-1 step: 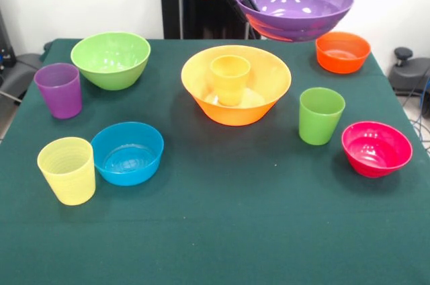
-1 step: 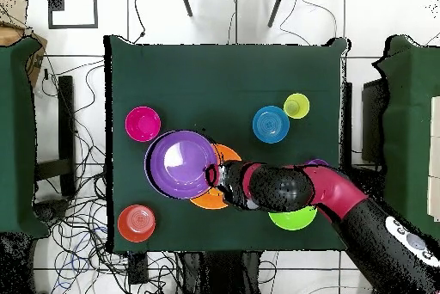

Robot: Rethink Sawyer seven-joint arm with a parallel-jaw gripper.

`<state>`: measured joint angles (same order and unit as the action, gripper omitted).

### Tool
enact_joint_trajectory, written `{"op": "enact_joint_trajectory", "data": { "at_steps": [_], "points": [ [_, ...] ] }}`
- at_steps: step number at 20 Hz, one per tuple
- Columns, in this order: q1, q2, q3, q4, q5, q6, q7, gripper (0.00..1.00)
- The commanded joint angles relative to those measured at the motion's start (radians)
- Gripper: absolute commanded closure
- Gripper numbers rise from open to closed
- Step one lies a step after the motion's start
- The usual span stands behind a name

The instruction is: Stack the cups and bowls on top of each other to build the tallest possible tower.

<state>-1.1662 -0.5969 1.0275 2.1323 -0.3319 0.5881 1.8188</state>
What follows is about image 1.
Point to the purple bowl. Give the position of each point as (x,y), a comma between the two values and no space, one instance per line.
(295,16)

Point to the large yellow-orange bowl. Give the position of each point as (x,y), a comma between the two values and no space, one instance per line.
(268,73)

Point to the orange cup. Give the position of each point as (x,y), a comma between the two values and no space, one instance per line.
(230,86)

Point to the red-orange bowl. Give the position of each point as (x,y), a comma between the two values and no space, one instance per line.
(342,61)

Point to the green bowl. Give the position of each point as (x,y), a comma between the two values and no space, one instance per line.
(111,63)

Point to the green cup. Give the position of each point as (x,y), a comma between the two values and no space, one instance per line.
(319,123)

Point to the dark grey stand base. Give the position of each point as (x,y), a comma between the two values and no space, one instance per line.
(20,73)
(410,76)

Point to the blue bowl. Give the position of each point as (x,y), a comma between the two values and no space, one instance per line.
(126,160)

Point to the purple cup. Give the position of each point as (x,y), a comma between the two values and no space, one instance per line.
(62,96)

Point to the pink bowl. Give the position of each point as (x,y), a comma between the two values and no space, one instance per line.
(376,154)

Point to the black electronic device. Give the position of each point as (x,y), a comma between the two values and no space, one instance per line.
(5,46)

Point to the yellow cup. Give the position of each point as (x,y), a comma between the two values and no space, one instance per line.
(67,177)

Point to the dark green tablecloth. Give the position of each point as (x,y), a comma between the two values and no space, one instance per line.
(215,248)

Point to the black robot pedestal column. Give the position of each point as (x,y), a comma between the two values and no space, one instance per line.
(174,6)

